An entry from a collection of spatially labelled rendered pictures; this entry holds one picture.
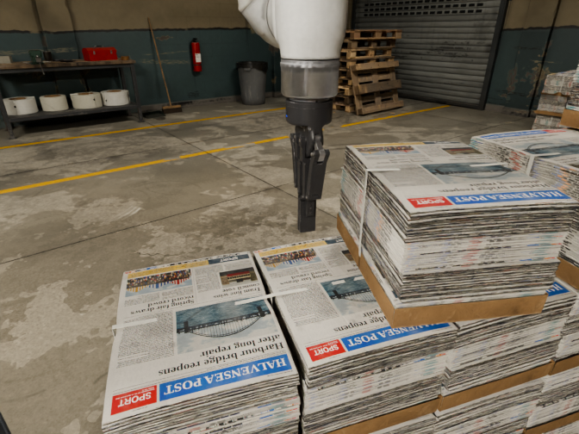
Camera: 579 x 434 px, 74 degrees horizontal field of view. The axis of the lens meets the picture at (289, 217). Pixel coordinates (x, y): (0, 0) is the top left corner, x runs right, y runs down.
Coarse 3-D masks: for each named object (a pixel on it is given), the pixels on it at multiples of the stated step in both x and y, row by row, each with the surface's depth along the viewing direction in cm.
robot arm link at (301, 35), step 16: (272, 0) 55; (288, 0) 51; (304, 0) 50; (320, 0) 50; (336, 0) 51; (272, 16) 56; (288, 16) 52; (304, 16) 51; (320, 16) 51; (336, 16) 52; (272, 32) 60; (288, 32) 53; (304, 32) 52; (320, 32) 52; (336, 32) 53; (288, 48) 54; (304, 48) 53; (320, 48) 53; (336, 48) 55
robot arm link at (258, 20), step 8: (240, 0) 64; (248, 0) 62; (256, 0) 62; (264, 0) 61; (240, 8) 64; (248, 8) 63; (256, 8) 62; (264, 8) 62; (248, 16) 65; (256, 16) 63; (264, 16) 62; (256, 24) 65; (264, 24) 63; (256, 32) 68; (264, 32) 65; (272, 40) 65
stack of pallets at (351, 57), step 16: (352, 32) 612; (368, 32) 650; (384, 32) 685; (400, 32) 671; (352, 48) 621; (368, 48) 647; (384, 48) 678; (352, 64) 630; (384, 80) 704; (336, 96) 678; (352, 96) 657
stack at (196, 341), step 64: (256, 256) 89; (320, 256) 88; (128, 320) 69; (192, 320) 69; (256, 320) 69; (320, 320) 69; (384, 320) 68; (512, 320) 72; (576, 320) 79; (128, 384) 56; (192, 384) 56; (256, 384) 57; (320, 384) 62; (384, 384) 68; (448, 384) 74; (576, 384) 92
